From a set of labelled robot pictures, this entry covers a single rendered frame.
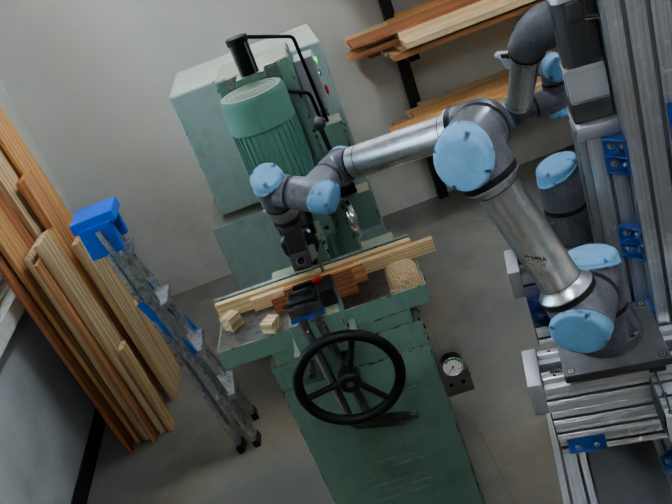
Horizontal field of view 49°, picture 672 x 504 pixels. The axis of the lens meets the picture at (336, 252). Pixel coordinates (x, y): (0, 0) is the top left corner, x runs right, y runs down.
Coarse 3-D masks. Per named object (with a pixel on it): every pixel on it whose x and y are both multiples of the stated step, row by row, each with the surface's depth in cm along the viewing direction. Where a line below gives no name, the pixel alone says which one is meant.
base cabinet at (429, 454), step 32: (416, 352) 205; (320, 384) 208; (384, 384) 209; (416, 384) 210; (448, 416) 216; (320, 448) 218; (352, 448) 218; (384, 448) 219; (416, 448) 220; (448, 448) 221; (352, 480) 224; (384, 480) 225; (416, 480) 226; (448, 480) 227
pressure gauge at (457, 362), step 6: (444, 354) 202; (450, 354) 200; (456, 354) 201; (444, 360) 200; (450, 360) 200; (456, 360) 200; (462, 360) 201; (444, 366) 200; (450, 366) 200; (456, 366) 201; (462, 366) 201; (444, 372) 201; (450, 372) 201; (456, 372) 201
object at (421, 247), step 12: (420, 240) 209; (432, 240) 207; (384, 252) 210; (396, 252) 208; (408, 252) 208; (420, 252) 209; (372, 264) 209; (384, 264) 210; (252, 300) 212; (264, 300) 212
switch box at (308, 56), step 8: (296, 56) 216; (304, 56) 212; (312, 56) 211; (296, 64) 211; (312, 64) 211; (296, 72) 212; (304, 72) 212; (312, 72) 212; (304, 80) 213; (320, 80) 213; (304, 88) 214; (320, 88) 214; (320, 96) 215; (312, 104) 216; (328, 104) 216; (312, 112) 217
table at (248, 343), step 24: (360, 288) 205; (384, 288) 200; (408, 288) 196; (264, 312) 211; (360, 312) 198; (384, 312) 199; (240, 336) 204; (264, 336) 200; (288, 336) 200; (240, 360) 202
